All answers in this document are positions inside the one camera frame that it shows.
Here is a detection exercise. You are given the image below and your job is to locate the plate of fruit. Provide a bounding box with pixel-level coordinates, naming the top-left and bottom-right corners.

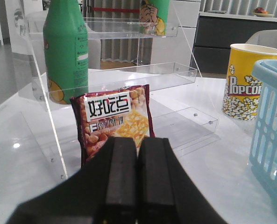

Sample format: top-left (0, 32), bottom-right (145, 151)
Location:
top-left (253, 7), bottom-right (274, 18)

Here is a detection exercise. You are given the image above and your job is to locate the green cartoon cup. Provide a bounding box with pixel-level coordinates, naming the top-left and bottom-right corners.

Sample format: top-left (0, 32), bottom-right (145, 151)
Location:
top-left (139, 0), bottom-right (170, 36)

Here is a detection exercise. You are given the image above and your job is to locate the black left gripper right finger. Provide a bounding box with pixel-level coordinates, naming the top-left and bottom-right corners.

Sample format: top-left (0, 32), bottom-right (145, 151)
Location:
top-left (138, 138), bottom-right (225, 224)

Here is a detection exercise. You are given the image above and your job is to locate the light blue plastic basket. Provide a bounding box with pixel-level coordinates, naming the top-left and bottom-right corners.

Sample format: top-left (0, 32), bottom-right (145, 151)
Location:
top-left (249, 59), bottom-right (277, 196)

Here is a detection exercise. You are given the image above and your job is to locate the maroon almond cracker packet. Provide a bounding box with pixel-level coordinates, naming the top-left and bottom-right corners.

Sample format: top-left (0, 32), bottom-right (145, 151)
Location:
top-left (70, 84), bottom-right (155, 165)

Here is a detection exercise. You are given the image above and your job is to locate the clear acrylic left display shelf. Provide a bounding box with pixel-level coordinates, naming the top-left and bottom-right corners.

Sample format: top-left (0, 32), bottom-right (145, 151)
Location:
top-left (13, 0), bottom-right (218, 180)

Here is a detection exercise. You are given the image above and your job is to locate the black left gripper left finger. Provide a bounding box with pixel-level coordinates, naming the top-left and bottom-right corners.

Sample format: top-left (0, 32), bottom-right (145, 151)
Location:
top-left (11, 137), bottom-right (137, 224)

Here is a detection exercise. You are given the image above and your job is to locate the yellow popcorn paper cup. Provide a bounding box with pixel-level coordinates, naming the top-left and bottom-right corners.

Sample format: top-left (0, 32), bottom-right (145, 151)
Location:
top-left (222, 43), bottom-right (277, 120)

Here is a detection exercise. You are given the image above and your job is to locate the red stanchion rope barrier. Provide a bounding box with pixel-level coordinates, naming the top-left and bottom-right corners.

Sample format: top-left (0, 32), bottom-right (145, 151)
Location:
top-left (91, 7), bottom-right (140, 13)

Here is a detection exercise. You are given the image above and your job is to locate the green plastic bottle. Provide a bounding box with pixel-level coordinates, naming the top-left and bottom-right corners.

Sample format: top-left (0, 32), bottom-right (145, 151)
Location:
top-left (43, 0), bottom-right (88, 104)

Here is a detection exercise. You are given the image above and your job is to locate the grey armchair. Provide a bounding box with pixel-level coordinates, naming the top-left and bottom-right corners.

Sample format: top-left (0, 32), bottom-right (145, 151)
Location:
top-left (246, 29), bottom-right (277, 49)

